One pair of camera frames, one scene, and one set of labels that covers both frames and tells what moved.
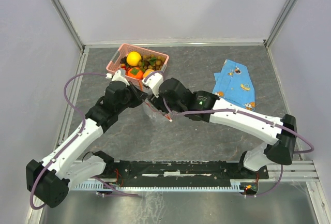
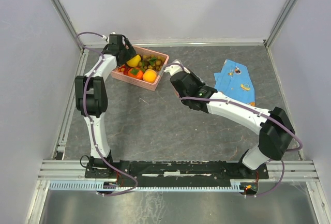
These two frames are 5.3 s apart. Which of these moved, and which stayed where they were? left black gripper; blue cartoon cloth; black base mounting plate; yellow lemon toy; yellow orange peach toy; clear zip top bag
Moved: left black gripper; clear zip top bag
Stayed: yellow lemon toy; black base mounting plate; yellow orange peach toy; blue cartoon cloth
